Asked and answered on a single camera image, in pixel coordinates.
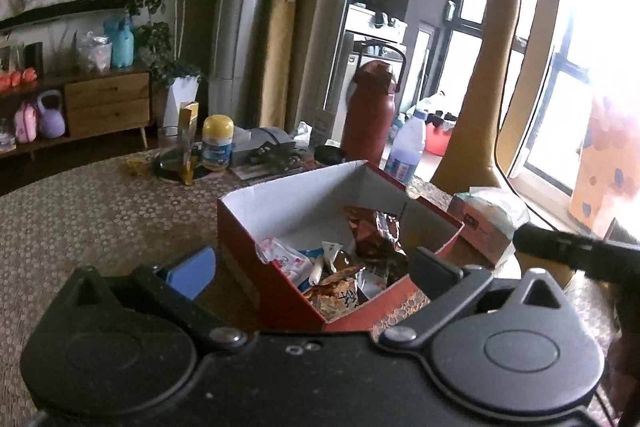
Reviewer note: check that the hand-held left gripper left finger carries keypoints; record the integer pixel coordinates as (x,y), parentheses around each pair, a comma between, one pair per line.
(192,271)

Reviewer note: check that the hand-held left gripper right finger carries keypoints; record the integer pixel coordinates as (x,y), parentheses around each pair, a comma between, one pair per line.
(436,275)

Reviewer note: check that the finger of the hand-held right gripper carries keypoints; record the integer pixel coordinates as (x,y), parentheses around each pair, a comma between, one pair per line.
(575,252)

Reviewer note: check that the red cardboard box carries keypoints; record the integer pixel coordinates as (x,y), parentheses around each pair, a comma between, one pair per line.
(250,257)

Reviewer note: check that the brown shiny snack packet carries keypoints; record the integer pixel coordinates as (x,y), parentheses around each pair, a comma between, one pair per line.
(375,232)

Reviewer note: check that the white red snack packet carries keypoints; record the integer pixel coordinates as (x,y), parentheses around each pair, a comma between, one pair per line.
(285,259)

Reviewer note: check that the small brown yellow snack packet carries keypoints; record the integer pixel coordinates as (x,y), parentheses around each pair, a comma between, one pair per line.
(340,257)

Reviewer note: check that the orange chip packet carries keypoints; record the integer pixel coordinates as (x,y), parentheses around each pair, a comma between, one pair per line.
(332,294)

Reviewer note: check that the white stick snack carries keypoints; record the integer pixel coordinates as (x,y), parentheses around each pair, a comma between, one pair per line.
(317,272)

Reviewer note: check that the person's right hand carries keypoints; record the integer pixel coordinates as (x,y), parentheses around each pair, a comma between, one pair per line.
(629,347)

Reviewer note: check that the tissue pack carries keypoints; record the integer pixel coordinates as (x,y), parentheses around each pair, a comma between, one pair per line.
(487,222)

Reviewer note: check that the orange patterned curtain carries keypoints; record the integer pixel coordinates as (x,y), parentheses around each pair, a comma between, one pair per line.
(605,167)

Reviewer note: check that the black round coaster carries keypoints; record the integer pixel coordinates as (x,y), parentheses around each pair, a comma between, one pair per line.
(210,174)

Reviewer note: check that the yellow crumpled wrapper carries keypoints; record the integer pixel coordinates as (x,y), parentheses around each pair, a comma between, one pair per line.
(137,167)

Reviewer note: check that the clear drinking glass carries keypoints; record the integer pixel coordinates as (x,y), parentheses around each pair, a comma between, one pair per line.
(172,149)

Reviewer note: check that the clear plastic bottle blue cap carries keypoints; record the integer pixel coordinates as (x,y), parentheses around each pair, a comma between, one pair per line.
(406,152)

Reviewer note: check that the yellow lid bottle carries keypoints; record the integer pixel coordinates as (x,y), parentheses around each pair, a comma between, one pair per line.
(217,144)

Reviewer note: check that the window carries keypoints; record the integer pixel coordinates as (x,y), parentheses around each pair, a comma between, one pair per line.
(575,117)

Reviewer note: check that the red basin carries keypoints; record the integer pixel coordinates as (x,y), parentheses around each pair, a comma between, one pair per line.
(440,139)

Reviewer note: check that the yellow stick packet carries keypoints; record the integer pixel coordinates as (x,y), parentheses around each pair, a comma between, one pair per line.
(189,132)

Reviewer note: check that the black lid jar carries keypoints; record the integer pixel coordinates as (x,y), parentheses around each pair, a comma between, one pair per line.
(327,156)

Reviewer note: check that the white planter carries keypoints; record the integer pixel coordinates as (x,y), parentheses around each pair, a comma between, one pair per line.
(180,99)

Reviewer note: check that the maroon thermos flask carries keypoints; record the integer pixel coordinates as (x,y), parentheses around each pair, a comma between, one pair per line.
(367,112)

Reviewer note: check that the small standing card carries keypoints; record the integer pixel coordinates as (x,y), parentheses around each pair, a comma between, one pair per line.
(321,127)

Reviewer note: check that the wooden television cabinet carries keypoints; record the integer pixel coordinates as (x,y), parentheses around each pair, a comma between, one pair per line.
(107,102)

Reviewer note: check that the tan giraffe toy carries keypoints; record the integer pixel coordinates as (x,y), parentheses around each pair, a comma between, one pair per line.
(480,82)

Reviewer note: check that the purple kettlebell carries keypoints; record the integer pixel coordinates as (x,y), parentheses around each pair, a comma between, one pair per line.
(52,117)

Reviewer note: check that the pink toy suitcase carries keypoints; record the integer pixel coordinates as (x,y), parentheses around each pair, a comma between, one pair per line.
(26,124)

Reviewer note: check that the light blue spray bottle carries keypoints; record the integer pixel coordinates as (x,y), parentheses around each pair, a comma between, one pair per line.
(120,44)

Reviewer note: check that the clear plastic bag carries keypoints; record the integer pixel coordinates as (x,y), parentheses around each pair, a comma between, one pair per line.
(94,54)

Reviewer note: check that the white washing machine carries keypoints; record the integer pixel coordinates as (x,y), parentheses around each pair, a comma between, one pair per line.
(372,32)

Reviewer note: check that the row of red apple ornaments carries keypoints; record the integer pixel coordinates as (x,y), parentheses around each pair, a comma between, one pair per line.
(17,81)

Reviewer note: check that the black cylinder speaker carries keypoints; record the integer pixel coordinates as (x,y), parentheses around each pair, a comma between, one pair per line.
(34,57)

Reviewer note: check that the grey standing air conditioner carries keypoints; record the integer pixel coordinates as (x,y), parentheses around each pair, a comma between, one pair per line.
(240,7)

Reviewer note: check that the yellow curtain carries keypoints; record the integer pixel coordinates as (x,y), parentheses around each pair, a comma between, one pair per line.
(300,17)

